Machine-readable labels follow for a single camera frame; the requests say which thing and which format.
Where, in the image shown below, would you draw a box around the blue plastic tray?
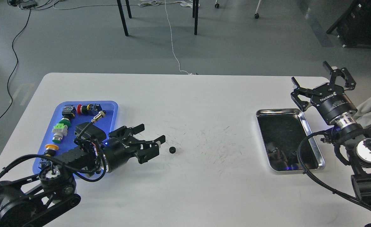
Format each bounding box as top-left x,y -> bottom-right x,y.
37,101 -> 119,156

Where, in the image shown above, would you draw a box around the white cable on floor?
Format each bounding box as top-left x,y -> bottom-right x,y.
138,0 -> 201,75

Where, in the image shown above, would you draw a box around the black table legs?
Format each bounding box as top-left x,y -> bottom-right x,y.
116,0 -> 199,36

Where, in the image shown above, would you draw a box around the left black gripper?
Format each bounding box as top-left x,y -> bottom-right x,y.
103,124 -> 166,173

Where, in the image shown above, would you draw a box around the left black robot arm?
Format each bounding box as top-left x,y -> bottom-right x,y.
0,110 -> 165,227

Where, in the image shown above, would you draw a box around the black cable on floor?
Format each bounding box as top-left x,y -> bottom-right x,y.
0,0 -> 60,171

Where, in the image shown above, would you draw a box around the silver metal tray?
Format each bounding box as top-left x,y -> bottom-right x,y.
256,109 -> 312,174

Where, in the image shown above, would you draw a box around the black cabinet in corner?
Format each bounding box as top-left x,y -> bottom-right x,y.
326,0 -> 371,49

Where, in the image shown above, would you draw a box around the small black gear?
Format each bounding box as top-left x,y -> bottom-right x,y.
169,146 -> 176,154

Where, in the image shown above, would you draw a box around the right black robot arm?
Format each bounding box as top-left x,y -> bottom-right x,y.
291,61 -> 371,211

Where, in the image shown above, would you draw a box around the red emergency stop button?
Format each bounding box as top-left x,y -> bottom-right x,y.
76,103 -> 102,116

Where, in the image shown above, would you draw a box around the green push button switch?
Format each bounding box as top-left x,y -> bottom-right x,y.
51,118 -> 71,144

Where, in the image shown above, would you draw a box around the grey black switch block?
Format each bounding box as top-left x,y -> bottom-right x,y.
61,105 -> 76,119

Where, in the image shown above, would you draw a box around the yellow push button switch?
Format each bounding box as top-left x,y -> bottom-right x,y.
39,144 -> 59,170

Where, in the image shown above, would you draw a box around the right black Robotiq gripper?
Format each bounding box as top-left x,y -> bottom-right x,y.
291,61 -> 358,125

